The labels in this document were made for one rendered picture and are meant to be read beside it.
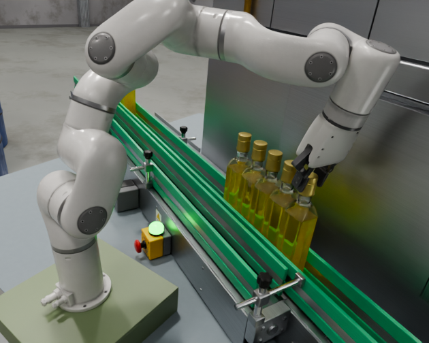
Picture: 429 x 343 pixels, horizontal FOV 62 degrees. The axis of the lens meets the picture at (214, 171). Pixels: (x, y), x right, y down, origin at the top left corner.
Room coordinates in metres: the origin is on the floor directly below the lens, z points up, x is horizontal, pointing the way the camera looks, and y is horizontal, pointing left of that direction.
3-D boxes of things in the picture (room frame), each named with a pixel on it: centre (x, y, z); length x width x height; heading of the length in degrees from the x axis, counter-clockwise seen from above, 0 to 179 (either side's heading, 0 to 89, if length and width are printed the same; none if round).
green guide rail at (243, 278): (1.28, 0.37, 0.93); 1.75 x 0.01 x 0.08; 33
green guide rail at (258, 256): (1.32, 0.31, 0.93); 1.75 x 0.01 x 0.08; 33
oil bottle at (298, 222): (0.66, -0.20, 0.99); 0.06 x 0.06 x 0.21; 34
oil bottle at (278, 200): (0.71, -0.17, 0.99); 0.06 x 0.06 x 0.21; 34
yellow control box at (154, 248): (0.85, 0.16, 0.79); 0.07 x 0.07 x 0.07; 33
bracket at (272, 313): (0.54, -0.15, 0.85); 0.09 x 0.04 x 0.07; 123
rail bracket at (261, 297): (0.53, -0.14, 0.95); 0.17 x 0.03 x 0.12; 123
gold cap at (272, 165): (0.75, -0.14, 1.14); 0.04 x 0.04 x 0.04
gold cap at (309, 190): (0.66, -0.20, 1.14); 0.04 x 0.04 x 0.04
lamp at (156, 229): (0.85, 0.15, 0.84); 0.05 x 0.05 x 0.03
